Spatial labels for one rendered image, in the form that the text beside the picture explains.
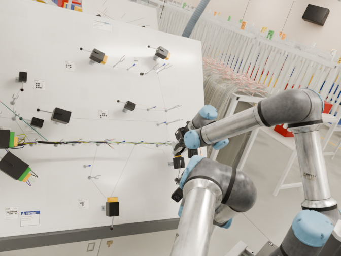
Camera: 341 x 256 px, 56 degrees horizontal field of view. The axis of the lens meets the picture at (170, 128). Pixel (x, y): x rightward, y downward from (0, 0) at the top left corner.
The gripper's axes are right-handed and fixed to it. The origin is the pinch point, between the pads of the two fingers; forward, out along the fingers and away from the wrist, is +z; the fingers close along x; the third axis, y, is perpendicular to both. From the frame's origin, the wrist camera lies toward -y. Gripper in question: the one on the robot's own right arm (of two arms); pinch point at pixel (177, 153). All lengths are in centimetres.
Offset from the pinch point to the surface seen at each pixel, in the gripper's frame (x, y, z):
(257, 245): -137, -47, 123
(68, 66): 49, 45, -13
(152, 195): 13.5, -14.4, 14.4
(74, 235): 54, -24, 20
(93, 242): 43, -26, 31
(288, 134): -265, 66, 119
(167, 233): 1.9, -30.8, 33.3
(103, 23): 30, 66, -23
